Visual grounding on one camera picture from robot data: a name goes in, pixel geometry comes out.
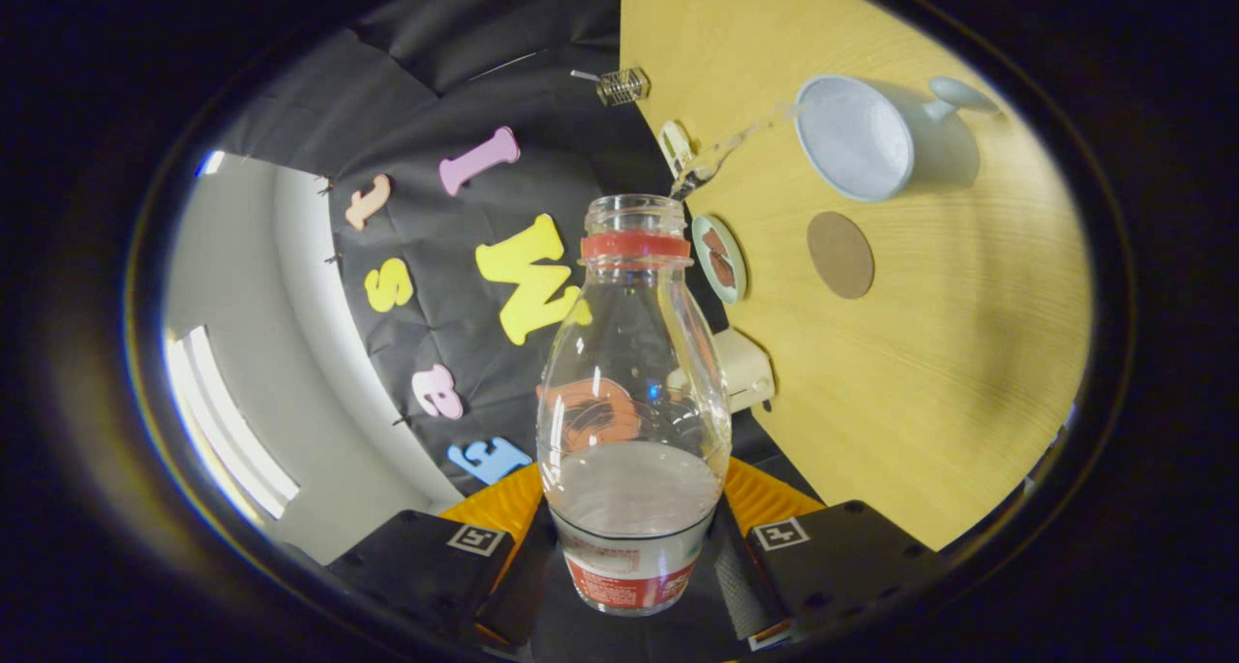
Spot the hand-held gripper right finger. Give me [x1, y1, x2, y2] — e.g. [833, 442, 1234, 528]
[711, 457, 945, 649]

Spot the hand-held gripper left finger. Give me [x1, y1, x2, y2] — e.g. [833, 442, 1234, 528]
[329, 462, 572, 649]

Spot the clear plastic juice bottle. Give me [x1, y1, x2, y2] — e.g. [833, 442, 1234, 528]
[535, 194, 734, 618]

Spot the brown round coaster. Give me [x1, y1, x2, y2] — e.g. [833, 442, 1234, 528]
[806, 211, 876, 301]

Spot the white cup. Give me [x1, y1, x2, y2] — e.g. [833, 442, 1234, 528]
[794, 74, 1003, 203]

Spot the wooden table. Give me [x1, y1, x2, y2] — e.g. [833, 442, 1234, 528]
[619, 0, 1095, 553]

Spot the white toaster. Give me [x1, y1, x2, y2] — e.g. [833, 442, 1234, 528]
[668, 327, 776, 415]

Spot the long ceiling light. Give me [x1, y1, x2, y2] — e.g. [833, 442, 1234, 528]
[165, 326, 301, 521]

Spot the pale green plate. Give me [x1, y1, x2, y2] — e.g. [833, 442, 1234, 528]
[690, 215, 748, 306]

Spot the white divided snack dish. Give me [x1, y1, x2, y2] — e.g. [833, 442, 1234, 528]
[658, 120, 696, 180]

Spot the black backdrop cloth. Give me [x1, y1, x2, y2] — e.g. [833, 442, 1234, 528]
[218, 0, 824, 509]

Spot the wire mesh holder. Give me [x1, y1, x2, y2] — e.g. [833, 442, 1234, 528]
[595, 67, 651, 107]

